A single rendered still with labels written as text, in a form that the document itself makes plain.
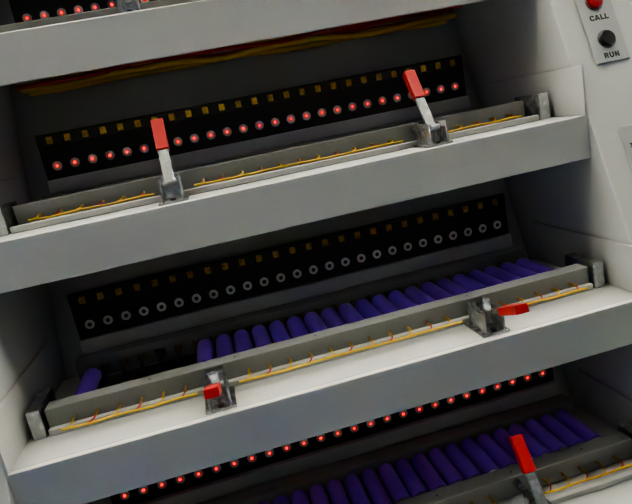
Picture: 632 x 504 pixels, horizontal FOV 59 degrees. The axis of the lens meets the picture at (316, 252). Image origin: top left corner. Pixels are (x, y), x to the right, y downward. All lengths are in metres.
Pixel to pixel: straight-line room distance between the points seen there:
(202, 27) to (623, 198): 0.45
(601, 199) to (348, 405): 0.34
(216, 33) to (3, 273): 0.30
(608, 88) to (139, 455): 0.58
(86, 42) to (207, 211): 0.20
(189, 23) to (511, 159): 0.35
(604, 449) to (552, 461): 0.06
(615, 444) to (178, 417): 0.45
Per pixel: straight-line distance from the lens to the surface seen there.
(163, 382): 0.56
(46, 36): 0.62
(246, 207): 0.53
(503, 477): 0.65
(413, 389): 0.54
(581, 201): 0.69
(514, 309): 0.51
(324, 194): 0.54
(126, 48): 0.60
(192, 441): 0.52
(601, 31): 0.70
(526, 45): 0.73
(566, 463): 0.67
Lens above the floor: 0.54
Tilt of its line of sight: 7 degrees up
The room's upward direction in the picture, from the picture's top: 15 degrees counter-clockwise
